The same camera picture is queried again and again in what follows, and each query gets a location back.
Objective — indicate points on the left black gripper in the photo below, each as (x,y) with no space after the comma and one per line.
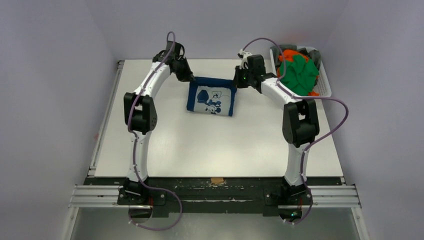
(187,75)

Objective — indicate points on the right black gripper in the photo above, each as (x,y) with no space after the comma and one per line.
(240,78)

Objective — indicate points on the blue t shirt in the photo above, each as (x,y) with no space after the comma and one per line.
(209,95)

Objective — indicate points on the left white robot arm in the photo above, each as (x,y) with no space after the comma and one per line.
(140,113)

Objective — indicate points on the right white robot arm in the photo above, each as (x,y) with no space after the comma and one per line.
(300,123)

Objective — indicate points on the orange t shirt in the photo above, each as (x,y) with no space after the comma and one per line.
(288,56)

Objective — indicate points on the green t shirt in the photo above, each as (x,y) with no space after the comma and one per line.
(299,76)

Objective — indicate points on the grey t shirt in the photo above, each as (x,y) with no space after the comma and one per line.
(310,52)

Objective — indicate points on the white plastic basket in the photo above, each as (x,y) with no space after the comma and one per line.
(300,74)

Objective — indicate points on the brown tape piece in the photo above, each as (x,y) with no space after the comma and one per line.
(217,180)

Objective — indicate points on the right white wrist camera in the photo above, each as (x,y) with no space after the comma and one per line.
(243,55)

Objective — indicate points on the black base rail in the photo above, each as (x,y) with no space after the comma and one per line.
(196,195)

